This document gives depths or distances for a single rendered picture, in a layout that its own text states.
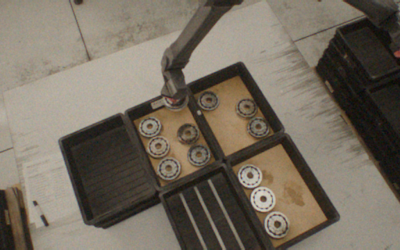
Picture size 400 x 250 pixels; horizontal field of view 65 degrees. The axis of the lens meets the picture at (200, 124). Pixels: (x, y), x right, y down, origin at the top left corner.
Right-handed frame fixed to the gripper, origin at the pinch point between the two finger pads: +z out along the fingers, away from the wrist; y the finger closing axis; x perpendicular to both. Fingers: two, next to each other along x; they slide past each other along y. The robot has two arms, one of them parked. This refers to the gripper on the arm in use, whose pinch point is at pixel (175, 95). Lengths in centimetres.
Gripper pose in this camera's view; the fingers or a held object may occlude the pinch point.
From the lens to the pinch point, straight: 129.1
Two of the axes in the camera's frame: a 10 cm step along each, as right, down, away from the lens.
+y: 3.3, -8.7, 3.6
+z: 0.4, 3.9, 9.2
